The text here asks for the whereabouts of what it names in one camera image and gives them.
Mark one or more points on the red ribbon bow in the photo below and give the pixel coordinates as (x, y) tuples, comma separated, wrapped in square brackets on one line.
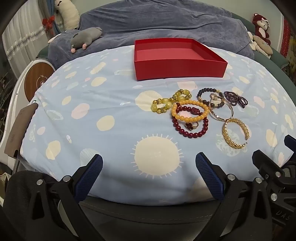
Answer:
[(48, 23)]

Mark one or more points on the cream plush toy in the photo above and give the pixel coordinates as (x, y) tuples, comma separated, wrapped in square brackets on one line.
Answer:
[(69, 16)]

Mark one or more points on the grey-blue blanket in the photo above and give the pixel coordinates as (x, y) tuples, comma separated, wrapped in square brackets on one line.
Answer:
[(161, 23)]

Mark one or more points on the red patterned wall hanging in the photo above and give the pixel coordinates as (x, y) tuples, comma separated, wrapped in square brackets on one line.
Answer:
[(286, 34)]

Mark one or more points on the grey plush mouse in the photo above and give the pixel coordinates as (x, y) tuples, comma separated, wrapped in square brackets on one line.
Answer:
[(85, 37)]

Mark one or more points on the red cardboard box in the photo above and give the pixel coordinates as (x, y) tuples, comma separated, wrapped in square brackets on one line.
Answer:
[(180, 69)]

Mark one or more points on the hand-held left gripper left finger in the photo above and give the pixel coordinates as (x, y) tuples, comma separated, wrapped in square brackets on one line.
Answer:
[(89, 176)]

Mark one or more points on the red monkey plush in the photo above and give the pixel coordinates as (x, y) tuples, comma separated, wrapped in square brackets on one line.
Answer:
[(260, 23)]

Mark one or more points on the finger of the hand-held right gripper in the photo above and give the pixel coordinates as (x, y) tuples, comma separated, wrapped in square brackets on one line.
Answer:
[(291, 144), (266, 166)]

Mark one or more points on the thin gold bangle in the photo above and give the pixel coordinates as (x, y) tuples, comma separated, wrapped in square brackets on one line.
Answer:
[(218, 117)]

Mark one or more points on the beige spotted plush toy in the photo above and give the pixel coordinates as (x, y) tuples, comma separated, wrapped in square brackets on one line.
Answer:
[(262, 44)]

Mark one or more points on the white device with wooden disc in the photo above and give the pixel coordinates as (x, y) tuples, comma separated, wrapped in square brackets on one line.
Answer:
[(34, 78)]

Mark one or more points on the light blue spotted sheet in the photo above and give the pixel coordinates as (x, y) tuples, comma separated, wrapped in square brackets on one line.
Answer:
[(92, 120)]

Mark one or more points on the teal padded bed frame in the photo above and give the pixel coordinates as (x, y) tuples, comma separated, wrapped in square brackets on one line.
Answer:
[(277, 60)]

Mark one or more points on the white curtain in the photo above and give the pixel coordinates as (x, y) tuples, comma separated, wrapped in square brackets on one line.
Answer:
[(25, 25)]

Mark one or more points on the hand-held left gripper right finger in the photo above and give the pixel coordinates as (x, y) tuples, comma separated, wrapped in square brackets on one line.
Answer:
[(209, 176)]

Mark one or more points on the grey padded bed edge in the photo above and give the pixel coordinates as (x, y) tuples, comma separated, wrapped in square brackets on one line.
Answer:
[(148, 215)]

